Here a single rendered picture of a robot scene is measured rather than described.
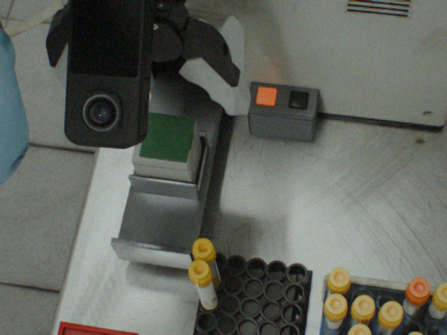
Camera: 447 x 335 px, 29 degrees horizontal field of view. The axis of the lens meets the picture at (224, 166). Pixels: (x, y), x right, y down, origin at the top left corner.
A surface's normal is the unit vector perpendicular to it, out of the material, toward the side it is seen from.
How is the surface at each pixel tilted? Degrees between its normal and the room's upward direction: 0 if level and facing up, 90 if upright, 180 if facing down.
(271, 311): 0
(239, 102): 95
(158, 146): 0
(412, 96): 90
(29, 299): 0
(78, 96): 31
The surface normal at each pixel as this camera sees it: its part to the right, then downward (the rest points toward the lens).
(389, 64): -0.17, 0.90
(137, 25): -0.13, 0.11
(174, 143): -0.07, -0.41
